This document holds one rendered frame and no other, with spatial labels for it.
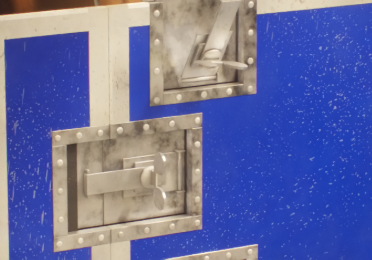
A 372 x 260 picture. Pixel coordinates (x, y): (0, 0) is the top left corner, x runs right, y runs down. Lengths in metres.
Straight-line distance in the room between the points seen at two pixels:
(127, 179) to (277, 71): 0.20
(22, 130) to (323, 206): 0.38
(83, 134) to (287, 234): 0.28
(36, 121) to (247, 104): 0.24
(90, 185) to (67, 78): 0.12
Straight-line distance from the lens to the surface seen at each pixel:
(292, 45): 2.12
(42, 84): 1.99
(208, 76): 2.09
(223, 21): 2.02
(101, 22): 2.00
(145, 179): 2.07
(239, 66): 2.04
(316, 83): 2.15
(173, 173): 2.09
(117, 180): 2.06
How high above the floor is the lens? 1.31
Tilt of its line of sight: 13 degrees down
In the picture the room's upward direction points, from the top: straight up
